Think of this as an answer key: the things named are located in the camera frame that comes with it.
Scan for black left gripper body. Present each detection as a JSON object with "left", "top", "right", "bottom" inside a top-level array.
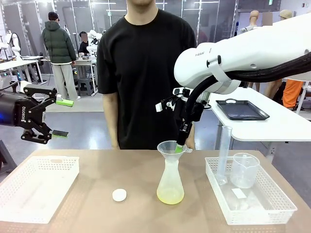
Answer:
[{"left": 0, "top": 91, "right": 47, "bottom": 127}]

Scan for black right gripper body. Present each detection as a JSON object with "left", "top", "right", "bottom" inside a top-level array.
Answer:
[{"left": 174, "top": 96, "right": 205, "bottom": 133}]

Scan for clear plastic funnel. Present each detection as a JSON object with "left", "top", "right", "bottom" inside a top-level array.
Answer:
[{"left": 156, "top": 140, "right": 193, "bottom": 166}]

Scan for clear plastic graduated cylinder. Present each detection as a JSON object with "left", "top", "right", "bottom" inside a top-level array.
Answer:
[{"left": 216, "top": 126, "right": 233, "bottom": 186}]

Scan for translucent plastic conical flask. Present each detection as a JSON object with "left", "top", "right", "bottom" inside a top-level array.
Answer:
[{"left": 156, "top": 161, "right": 185, "bottom": 205}]

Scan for clear plastic beaker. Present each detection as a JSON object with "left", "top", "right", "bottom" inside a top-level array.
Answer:
[{"left": 230, "top": 152, "right": 260, "bottom": 189}]

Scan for white round flask cap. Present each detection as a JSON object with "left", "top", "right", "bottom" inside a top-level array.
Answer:
[{"left": 112, "top": 188, "right": 127, "bottom": 202}]

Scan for white perforated plastic basket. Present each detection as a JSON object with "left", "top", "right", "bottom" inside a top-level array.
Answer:
[
  {"left": 205, "top": 156, "right": 298, "bottom": 226},
  {"left": 0, "top": 155, "right": 80, "bottom": 224}
]

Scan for person's right forearm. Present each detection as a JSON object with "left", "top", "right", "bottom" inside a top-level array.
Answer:
[{"left": 102, "top": 93, "right": 121, "bottom": 150}]

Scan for person's left forearm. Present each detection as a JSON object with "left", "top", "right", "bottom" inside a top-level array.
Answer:
[{"left": 187, "top": 122, "right": 196, "bottom": 150}]

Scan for black step stool box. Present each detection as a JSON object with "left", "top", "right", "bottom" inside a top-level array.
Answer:
[{"left": 77, "top": 78, "right": 96, "bottom": 97}]

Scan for grey metal workbench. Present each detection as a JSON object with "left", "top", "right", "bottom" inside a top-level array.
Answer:
[{"left": 72, "top": 57, "right": 99, "bottom": 97}]

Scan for white background work table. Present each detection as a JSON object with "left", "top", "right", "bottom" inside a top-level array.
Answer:
[{"left": 0, "top": 59, "right": 47, "bottom": 85}]

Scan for black plastic tray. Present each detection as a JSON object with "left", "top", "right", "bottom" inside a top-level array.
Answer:
[{"left": 215, "top": 98, "right": 270, "bottom": 121}]

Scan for person in black t-shirt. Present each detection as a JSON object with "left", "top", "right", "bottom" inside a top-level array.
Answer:
[{"left": 96, "top": 0, "right": 197, "bottom": 150}]

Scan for seated person in black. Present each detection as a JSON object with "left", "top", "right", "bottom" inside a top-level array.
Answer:
[{"left": 78, "top": 31, "right": 90, "bottom": 54}]

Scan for person in green puffer jacket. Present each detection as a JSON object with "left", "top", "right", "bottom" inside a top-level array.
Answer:
[{"left": 41, "top": 11, "right": 81, "bottom": 101}]

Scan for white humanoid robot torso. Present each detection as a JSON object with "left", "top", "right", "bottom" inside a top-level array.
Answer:
[{"left": 5, "top": 30, "right": 22, "bottom": 61}]

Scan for small white paper label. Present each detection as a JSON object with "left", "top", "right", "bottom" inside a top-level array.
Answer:
[{"left": 231, "top": 188, "right": 246, "bottom": 200}]

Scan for mannequin white jacket orange trousers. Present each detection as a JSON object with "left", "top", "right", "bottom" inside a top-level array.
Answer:
[{"left": 282, "top": 79, "right": 305, "bottom": 110}]

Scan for mannequin in grey shirt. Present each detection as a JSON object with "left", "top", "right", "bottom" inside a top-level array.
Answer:
[{"left": 238, "top": 10, "right": 260, "bottom": 36}]

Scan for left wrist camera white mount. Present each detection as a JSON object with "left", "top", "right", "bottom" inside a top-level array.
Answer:
[{"left": 18, "top": 81, "right": 33, "bottom": 93}]

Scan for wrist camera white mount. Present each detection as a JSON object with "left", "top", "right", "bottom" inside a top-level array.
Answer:
[
  {"left": 155, "top": 87, "right": 190, "bottom": 113},
  {"left": 18, "top": 81, "right": 33, "bottom": 93}
]

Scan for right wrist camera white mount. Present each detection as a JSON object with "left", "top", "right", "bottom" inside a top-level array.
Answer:
[{"left": 155, "top": 87, "right": 190, "bottom": 113}]

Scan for black metal frame leg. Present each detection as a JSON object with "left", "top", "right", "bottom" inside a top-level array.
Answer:
[{"left": 0, "top": 139, "right": 18, "bottom": 176}]

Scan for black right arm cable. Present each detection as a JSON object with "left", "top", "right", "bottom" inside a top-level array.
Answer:
[{"left": 184, "top": 52, "right": 311, "bottom": 123}]

